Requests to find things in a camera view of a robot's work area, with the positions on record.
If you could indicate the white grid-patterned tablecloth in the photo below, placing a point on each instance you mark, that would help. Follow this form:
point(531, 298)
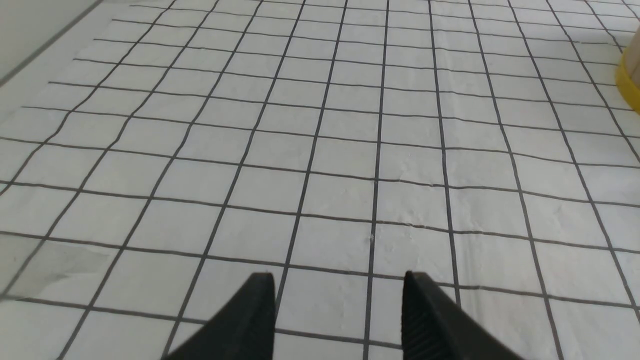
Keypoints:
point(335, 144)

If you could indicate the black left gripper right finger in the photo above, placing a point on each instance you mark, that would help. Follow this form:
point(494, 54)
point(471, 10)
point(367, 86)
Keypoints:
point(434, 327)

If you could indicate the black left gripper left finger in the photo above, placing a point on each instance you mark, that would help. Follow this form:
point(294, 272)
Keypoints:
point(243, 329)

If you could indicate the yellow-rimmed bamboo steamer lid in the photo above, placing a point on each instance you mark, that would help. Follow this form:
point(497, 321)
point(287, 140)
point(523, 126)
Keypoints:
point(627, 73)

